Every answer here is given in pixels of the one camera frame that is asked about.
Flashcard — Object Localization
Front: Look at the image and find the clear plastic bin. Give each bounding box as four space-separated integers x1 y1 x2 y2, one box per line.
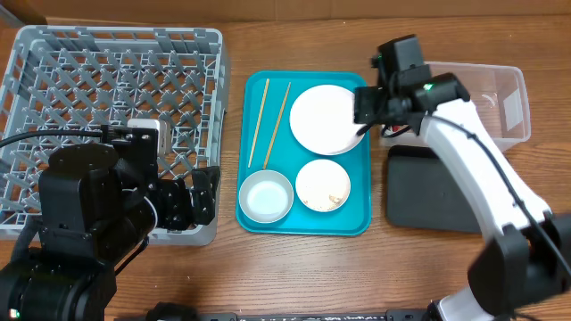
378 60 532 153

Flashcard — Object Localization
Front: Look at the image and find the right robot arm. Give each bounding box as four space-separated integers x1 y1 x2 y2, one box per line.
353 35 570 320

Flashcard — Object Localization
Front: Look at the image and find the large white plate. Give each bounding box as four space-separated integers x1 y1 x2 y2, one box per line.
289 85 365 156

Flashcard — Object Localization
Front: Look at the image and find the grey plastic dish rack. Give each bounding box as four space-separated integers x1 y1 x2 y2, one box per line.
1 26 230 240

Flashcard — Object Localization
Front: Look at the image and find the wooden chopstick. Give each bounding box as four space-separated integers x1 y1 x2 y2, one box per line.
248 78 270 168
262 82 291 170

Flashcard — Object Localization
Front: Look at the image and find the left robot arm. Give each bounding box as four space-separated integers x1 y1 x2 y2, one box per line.
1 143 220 320

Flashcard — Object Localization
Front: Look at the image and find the black waste tray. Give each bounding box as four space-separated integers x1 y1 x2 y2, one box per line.
385 145 481 234

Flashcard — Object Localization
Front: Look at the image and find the teal serving tray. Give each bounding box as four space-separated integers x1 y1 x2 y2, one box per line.
236 70 372 236

